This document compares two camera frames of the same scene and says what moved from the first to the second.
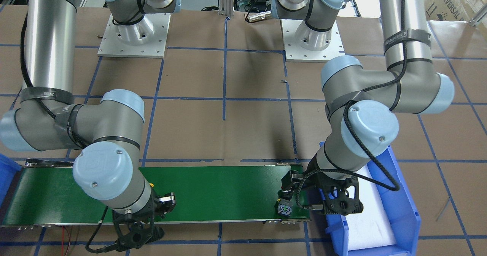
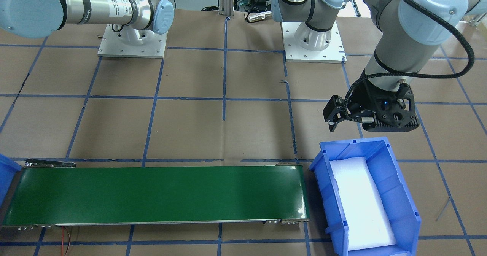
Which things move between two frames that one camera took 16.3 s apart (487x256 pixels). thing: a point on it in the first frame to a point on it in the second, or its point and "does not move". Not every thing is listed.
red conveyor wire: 62,240 does not move
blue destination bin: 10,168 does not move
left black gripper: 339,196 to 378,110
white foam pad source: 371,228 does not move
